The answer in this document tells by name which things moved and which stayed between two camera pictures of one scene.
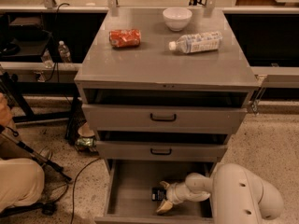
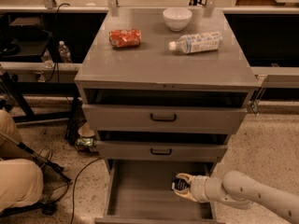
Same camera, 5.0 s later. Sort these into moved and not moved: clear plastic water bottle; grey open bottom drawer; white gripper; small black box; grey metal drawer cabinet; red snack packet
Moved: small black box; white gripper
Not moved: grey open bottom drawer; clear plastic water bottle; red snack packet; grey metal drawer cabinet
